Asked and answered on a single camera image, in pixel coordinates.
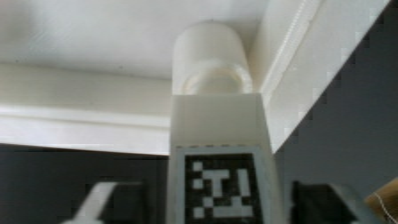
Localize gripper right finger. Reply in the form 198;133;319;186
291;181;387;224

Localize white table leg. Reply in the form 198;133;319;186
166;94;284;224

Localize white square table top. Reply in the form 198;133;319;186
0;0;324;156

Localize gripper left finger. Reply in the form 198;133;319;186
60;182;141;224

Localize white L-shaped obstacle fence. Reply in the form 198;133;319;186
259;0;390;148

